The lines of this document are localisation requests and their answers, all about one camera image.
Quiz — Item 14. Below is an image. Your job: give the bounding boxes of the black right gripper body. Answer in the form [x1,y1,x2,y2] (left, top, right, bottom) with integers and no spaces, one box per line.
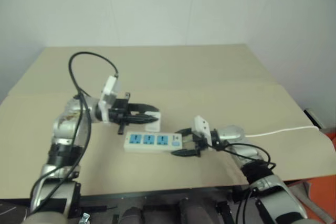
[191,132,214,158]

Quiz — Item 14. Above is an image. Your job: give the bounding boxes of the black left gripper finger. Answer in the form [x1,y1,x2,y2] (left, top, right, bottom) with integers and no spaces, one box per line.
[128,113,159,125]
[128,102,160,114]

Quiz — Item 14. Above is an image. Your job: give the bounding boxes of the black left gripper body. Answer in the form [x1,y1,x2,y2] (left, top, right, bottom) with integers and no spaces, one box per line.
[109,92,132,135]

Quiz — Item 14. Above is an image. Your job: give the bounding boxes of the white charger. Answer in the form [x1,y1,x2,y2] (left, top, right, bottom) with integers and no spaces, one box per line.
[145,110,162,133]

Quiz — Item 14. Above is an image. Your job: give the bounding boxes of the white power strip blue sockets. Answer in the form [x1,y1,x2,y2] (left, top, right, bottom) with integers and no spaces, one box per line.
[123,131,184,153]

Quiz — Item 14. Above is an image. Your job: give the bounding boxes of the dark rounded shape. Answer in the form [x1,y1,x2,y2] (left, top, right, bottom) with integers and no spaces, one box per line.
[178,198,219,224]
[122,207,144,224]

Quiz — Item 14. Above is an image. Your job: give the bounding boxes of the black box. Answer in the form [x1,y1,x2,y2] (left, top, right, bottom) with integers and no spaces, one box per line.
[303,107,326,130]

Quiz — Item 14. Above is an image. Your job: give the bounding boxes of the black round object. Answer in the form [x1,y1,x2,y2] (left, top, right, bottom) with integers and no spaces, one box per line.
[0,199,29,224]

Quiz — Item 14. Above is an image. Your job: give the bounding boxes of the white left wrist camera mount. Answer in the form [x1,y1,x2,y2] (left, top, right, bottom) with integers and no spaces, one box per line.
[97,76,122,124]

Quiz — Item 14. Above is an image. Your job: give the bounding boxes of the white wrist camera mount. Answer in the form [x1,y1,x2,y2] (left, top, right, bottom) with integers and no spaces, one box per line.
[191,115,213,146]
[97,76,122,124]

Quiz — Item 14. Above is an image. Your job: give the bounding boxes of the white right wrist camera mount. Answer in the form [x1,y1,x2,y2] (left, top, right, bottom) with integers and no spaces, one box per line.
[191,115,213,146]

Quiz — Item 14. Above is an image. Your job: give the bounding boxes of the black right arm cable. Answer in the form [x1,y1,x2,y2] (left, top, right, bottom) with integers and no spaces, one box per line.
[219,143,278,224]

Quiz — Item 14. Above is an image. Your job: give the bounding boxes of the white power strip cord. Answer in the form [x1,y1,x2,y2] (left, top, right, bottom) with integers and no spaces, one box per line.
[245,125,319,138]

